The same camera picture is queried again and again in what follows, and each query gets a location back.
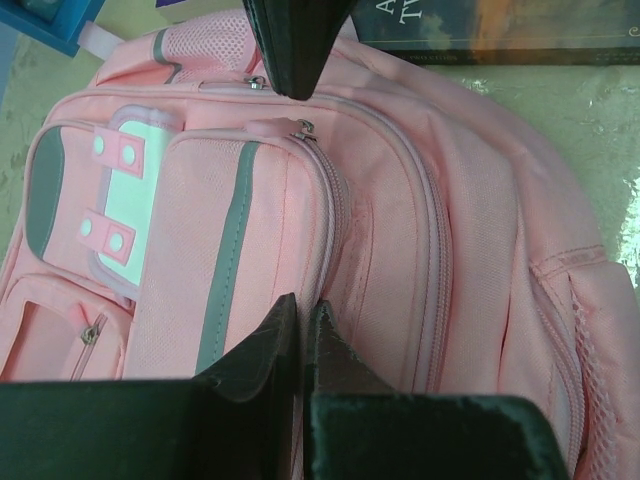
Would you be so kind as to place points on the blue yellow pink shelf unit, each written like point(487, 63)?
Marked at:
point(62, 31)

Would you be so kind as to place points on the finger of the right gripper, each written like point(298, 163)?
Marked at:
point(295, 38)

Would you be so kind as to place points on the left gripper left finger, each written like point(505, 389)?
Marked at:
point(231, 421)

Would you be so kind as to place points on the purple comic book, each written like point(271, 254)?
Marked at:
point(174, 4)

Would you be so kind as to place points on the Tale of Two Cities book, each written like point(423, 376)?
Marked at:
point(502, 32)

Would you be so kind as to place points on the pink student backpack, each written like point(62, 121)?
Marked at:
point(170, 203)

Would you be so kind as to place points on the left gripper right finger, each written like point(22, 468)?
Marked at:
point(356, 426)

